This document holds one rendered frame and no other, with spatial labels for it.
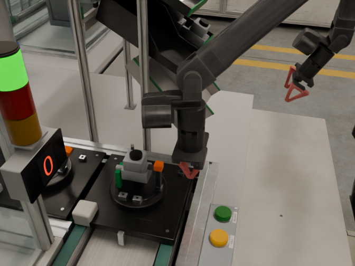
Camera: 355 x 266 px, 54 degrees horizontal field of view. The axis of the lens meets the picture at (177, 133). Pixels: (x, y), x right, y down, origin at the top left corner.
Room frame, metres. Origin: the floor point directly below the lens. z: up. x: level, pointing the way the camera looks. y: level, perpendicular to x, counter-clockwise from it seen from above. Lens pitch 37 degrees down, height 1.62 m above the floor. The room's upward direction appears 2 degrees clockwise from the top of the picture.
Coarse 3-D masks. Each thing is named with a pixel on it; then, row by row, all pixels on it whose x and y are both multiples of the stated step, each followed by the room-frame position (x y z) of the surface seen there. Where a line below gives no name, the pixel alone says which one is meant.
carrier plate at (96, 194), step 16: (112, 160) 0.72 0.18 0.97; (112, 176) 0.66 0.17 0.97; (176, 176) 0.67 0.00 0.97; (96, 192) 0.61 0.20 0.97; (176, 192) 0.61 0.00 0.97; (112, 208) 0.55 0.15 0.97; (160, 208) 0.56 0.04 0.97; (176, 208) 0.56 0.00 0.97; (96, 224) 0.51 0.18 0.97; (112, 224) 0.51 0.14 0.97; (128, 224) 0.51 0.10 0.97; (144, 224) 0.51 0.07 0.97; (160, 224) 0.51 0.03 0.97; (176, 224) 0.51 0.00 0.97; (160, 240) 0.48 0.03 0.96
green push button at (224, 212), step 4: (216, 208) 0.56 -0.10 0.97; (220, 208) 0.56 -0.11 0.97; (224, 208) 0.56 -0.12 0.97; (228, 208) 0.56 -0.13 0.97; (216, 212) 0.55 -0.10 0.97; (220, 212) 0.55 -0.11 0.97; (224, 212) 0.55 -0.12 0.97; (228, 212) 0.55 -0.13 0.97; (216, 216) 0.54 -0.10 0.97; (220, 216) 0.54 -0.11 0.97; (224, 216) 0.54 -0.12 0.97; (228, 216) 0.54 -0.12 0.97; (220, 220) 0.54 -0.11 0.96; (224, 220) 0.53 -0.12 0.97
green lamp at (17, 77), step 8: (8, 56) 0.44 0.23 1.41; (16, 56) 0.44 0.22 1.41; (0, 64) 0.43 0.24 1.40; (8, 64) 0.43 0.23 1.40; (16, 64) 0.44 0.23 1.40; (0, 72) 0.43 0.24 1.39; (8, 72) 0.43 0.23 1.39; (16, 72) 0.44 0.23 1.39; (24, 72) 0.45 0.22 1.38; (0, 80) 0.43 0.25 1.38; (8, 80) 0.43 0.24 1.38; (16, 80) 0.44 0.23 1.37; (24, 80) 0.45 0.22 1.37; (0, 88) 0.43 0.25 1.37; (8, 88) 0.43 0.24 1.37; (16, 88) 0.43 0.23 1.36
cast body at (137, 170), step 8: (128, 152) 0.63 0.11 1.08; (136, 152) 0.62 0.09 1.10; (144, 152) 0.63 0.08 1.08; (128, 160) 0.60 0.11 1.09; (136, 160) 0.60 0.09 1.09; (144, 160) 0.61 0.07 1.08; (120, 168) 0.62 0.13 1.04; (128, 168) 0.59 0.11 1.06; (136, 168) 0.59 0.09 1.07; (144, 168) 0.61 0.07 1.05; (128, 176) 0.59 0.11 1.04; (136, 176) 0.59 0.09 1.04; (144, 176) 0.59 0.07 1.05
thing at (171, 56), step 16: (112, 0) 0.87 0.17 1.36; (128, 0) 1.00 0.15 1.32; (96, 16) 0.89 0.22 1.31; (112, 16) 0.87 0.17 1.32; (128, 16) 0.85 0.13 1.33; (160, 16) 0.96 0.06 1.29; (128, 32) 0.86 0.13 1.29; (160, 32) 0.96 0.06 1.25; (176, 32) 0.94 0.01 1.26; (160, 48) 0.88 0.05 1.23; (176, 48) 0.92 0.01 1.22; (192, 48) 0.93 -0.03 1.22; (176, 64) 0.81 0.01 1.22
